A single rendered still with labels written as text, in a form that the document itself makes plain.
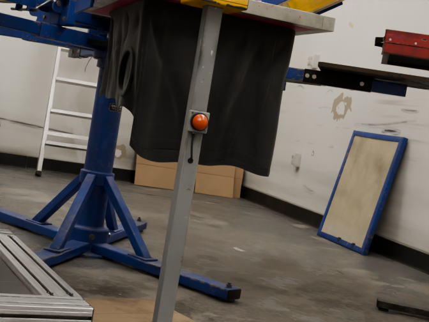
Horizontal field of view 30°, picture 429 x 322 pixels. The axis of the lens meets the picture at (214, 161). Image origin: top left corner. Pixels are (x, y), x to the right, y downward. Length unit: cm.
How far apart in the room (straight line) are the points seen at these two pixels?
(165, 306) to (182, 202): 25
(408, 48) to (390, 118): 208
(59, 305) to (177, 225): 37
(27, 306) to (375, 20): 426
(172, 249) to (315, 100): 433
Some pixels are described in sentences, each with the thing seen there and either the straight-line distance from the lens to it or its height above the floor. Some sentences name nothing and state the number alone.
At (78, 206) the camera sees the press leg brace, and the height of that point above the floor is 22.
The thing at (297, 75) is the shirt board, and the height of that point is 90.
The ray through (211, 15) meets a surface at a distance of 192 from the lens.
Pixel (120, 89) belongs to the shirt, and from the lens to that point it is 229.
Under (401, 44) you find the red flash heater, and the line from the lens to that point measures 315.
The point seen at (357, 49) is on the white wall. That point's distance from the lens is 573.
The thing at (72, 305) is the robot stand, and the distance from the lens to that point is 173.
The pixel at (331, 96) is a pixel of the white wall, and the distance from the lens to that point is 595.
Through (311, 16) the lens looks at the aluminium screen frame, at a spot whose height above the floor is 98.
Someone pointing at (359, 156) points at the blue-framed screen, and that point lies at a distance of 531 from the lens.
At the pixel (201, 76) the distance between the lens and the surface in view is 191.
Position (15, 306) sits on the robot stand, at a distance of 169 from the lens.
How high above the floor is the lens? 66
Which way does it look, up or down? 3 degrees down
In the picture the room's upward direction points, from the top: 9 degrees clockwise
